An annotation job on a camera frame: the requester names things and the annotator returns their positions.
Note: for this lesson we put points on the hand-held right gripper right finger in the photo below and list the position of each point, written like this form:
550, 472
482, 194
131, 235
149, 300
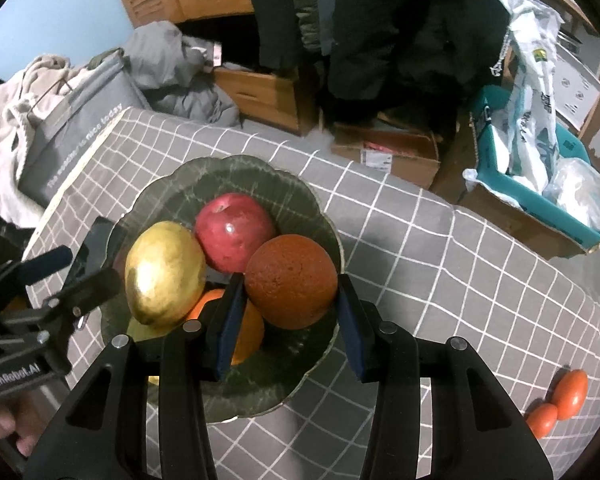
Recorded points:
352, 330

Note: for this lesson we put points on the small orange-red tomato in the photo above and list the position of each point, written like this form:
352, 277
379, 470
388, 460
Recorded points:
542, 420

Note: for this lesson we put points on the large cardboard box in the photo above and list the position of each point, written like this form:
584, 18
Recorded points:
510, 225

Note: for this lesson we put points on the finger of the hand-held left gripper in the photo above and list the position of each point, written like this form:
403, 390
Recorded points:
90, 290
45, 260

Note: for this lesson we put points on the grey jacket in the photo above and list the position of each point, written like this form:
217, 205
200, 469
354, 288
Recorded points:
180, 70

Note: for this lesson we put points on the dark smartphone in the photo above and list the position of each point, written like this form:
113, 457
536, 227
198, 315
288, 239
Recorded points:
97, 240

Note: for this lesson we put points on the large orange-red tomato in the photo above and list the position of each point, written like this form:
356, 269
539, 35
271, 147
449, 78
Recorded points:
570, 394

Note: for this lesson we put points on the brown cardboard box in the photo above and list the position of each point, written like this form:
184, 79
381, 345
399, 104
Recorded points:
405, 150

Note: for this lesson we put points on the wooden drawer cabinet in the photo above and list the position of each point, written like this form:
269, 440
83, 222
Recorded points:
260, 95

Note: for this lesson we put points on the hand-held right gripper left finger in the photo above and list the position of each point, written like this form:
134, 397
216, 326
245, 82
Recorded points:
230, 325

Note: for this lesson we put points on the grey checked tablecloth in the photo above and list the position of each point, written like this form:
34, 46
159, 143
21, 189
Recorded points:
430, 270

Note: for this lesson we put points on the grey fabric storage bag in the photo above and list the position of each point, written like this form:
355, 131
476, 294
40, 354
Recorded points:
80, 125

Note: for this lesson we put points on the black hanging coat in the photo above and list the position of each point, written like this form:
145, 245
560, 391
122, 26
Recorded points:
275, 10

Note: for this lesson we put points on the white printed plastic bag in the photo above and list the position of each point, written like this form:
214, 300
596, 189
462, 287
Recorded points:
530, 85

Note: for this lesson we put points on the dark green glass plate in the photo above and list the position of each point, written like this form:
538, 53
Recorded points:
280, 375

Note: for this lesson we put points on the red apple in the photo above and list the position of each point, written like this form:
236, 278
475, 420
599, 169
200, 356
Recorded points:
235, 230

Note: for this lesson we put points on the russet brown orange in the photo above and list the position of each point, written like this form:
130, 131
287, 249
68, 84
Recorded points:
292, 280

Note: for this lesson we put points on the green padded jacket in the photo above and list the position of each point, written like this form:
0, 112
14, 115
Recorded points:
310, 20

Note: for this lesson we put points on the person's left hand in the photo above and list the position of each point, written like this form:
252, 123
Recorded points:
10, 425

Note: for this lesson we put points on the clear plastic bag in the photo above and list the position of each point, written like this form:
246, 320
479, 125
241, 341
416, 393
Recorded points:
580, 190

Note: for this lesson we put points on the large dark hanging coat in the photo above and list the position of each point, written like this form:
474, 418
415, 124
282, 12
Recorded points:
405, 25

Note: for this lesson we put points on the bright orange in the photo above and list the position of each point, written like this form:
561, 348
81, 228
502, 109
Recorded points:
247, 340

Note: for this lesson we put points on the teal box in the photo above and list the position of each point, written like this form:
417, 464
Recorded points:
520, 190

